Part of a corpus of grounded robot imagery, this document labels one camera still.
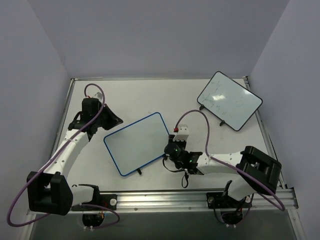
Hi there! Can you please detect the blue framed whiteboard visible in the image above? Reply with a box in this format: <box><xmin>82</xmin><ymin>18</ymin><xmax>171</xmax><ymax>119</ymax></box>
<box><xmin>103</xmin><ymin>112</ymin><xmax>169</xmax><ymax>177</ymax></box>

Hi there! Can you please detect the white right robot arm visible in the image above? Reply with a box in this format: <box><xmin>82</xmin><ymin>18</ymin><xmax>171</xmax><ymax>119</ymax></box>
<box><xmin>164</xmin><ymin>134</ymin><xmax>282</xmax><ymax>207</ymax></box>

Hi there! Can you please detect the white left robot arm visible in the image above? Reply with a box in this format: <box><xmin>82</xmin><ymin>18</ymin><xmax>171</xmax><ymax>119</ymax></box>
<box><xmin>26</xmin><ymin>95</ymin><xmax>123</xmax><ymax>216</ymax></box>

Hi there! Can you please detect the black framed whiteboard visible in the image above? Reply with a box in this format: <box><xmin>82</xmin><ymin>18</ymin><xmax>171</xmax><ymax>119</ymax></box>
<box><xmin>196</xmin><ymin>71</ymin><xmax>263</xmax><ymax>132</ymax></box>

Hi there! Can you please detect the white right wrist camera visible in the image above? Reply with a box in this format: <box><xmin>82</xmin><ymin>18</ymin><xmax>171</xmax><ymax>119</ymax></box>
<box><xmin>173</xmin><ymin>124</ymin><xmax>189</xmax><ymax>138</ymax></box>

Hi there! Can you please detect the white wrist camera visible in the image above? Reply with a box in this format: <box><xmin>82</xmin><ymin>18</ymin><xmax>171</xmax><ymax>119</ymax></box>
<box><xmin>93</xmin><ymin>92</ymin><xmax>103</xmax><ymax>102</ymax></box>
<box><xmin>173</xmin><ymin>124</ymin><xmax>189</xmax><ymax>138</ymax></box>

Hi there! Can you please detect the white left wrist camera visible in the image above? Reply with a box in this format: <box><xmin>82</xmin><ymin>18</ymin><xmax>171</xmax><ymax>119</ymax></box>
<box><xmin>93</xmin><ymin>92</ymin><xmax>103</xmax><ymax>102</ymax></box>

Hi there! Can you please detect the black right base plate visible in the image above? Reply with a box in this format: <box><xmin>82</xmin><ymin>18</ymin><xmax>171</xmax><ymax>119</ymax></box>
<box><xmin>206</xmin><ymin>191</ymin><xmax>251</xmax><ymax>210</ymax></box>

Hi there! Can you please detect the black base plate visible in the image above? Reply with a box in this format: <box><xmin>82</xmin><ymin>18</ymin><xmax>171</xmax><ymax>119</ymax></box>
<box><xmin>97</xmin><ymin>192</ymin><xmax>118</xmax><ymax>210</ymax></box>
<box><xmin>206</xmin><ymin>191</ymin><xmax>251</xmax><ymax>210</ymax></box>

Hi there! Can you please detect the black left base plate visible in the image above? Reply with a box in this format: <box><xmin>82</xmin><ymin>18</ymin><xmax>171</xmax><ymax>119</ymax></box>
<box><xmin>97</xmin><ymin>192</ymin><xmax>118</xmax><ymax>210</ymax></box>

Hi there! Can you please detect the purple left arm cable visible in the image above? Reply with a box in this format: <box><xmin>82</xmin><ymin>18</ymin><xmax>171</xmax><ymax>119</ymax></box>
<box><xmin>6</xmin><ymin>83</ymin><xmax>106</xmax><ymax>227</ymax></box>

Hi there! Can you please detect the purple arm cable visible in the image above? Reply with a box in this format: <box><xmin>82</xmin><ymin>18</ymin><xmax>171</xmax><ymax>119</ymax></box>
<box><xmin>6</xmin><ymin>83</ymin><xmax>106</xmax><ymax>227</ymax></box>
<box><xmin>174</xmin><ymin>109</ymin><xmax>286</xmax><ymax>212</ymax></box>

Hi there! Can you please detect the aluminium mounting rail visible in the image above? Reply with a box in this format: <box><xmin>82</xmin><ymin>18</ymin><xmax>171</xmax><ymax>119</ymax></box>
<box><xmin>27</xmin><ymin>187</ymin><xmax>300</xmax><ymax>216</ymax></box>

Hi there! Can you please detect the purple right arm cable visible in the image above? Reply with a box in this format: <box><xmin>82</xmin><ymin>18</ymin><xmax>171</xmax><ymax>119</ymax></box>
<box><xmin>174</xmin><ymin>109</ymin><xmax>286</xmax><ymax>212</ymax></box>

